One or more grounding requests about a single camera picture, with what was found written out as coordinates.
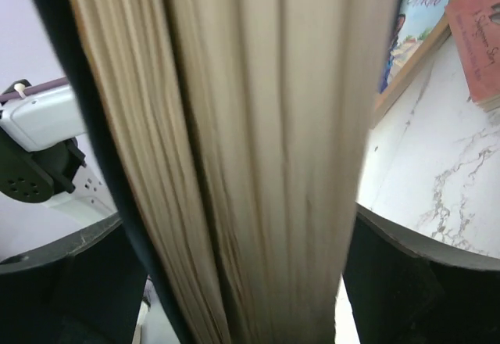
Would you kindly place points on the pink Shakespeare story book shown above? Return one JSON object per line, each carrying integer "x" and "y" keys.
{"x": 475, "y": 28}

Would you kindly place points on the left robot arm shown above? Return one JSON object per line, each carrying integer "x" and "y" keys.
{"x": 41, "y": 162}

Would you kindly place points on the blue Nineteen Eighty-Four book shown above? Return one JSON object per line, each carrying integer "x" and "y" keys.
{"x": 231, "y": 134}

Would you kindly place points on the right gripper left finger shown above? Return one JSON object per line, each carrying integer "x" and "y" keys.
{"x": 83, "y": 288}

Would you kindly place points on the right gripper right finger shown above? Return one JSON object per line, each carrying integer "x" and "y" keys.
{"x": 405, "y": 287}

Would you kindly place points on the tan Othello book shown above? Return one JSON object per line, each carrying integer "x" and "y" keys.
{"x": 421, "y": 27}

